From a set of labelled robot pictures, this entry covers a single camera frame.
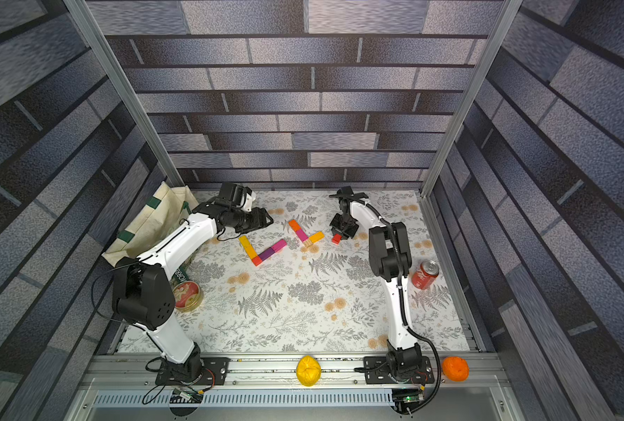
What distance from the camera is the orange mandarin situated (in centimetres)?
71

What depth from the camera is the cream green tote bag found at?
84 cm

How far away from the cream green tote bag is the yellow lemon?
0.62 m

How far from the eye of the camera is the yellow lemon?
70cm

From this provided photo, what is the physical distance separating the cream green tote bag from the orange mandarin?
0.95 meters
